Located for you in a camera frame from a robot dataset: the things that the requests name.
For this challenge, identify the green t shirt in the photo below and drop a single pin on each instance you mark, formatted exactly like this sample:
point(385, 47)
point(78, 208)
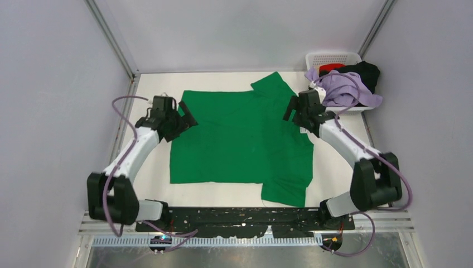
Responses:
point(241, 137)

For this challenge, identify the left corner frame post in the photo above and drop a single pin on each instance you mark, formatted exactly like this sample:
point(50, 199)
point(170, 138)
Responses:
point(108, 25)

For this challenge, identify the white laundry basket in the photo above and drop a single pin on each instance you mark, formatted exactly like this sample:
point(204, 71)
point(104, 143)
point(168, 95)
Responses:
point(316, 59)

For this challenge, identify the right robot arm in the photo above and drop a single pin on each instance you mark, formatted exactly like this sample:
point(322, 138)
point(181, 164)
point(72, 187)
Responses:
point(375, 181)

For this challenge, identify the right corner frame post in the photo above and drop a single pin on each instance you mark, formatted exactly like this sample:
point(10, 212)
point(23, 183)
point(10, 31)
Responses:
point(376, 26)

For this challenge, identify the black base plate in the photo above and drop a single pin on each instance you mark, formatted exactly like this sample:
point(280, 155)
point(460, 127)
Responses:
point(246, 222)

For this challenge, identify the black t shirt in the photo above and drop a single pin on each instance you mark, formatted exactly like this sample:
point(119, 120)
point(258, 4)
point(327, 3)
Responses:
point(368, 72)

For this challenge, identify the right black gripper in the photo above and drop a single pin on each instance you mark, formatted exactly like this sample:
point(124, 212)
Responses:
point(293, 105)

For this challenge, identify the slotted cable duct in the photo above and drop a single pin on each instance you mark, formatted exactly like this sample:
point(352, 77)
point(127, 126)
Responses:
point(167, 241)

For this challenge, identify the lavender t shirt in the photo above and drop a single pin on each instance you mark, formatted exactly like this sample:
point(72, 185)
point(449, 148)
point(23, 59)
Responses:
point(344, 89)

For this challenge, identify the corner frame post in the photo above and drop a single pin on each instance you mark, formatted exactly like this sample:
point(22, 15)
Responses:
point(376, 26)
point(108, 25)

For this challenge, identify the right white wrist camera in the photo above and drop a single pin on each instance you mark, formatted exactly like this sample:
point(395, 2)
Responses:
point(315, 86)

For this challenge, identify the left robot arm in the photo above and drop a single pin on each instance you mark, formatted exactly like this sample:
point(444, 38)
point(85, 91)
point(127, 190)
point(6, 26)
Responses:
point(111, 195)

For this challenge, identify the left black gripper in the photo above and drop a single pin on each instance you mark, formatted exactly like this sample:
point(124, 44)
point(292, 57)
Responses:
point(183, 125)

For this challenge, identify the red t shirt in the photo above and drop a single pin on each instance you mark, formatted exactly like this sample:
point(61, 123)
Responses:
point(326, 68)

